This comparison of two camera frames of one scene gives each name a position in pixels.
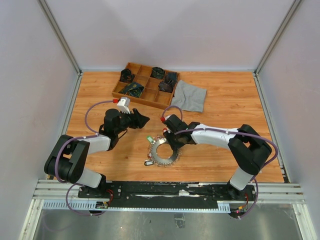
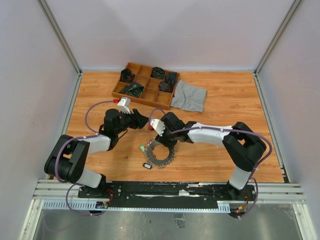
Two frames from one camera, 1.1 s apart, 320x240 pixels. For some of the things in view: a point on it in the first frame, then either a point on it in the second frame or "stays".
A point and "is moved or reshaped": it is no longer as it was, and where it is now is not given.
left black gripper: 138,120 stays
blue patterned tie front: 134,89 stays
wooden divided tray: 147,84 stays
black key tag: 148,163 is moved or reshaped
